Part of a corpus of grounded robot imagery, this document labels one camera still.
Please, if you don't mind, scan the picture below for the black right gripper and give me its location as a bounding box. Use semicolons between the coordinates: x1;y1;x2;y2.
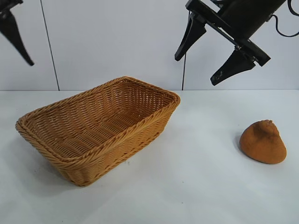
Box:
174;0;287;87

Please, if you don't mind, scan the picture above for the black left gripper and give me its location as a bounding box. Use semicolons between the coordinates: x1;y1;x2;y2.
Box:
0;0;35;67

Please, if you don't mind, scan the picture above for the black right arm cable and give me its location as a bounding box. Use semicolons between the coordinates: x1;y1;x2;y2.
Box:
268;0;299;37

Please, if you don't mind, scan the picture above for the tan woven wicker basket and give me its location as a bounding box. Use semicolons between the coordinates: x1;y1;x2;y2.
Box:
15;76;182;187

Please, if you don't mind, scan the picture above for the brown bread roll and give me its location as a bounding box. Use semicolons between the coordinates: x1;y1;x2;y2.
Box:
239;119;287;165

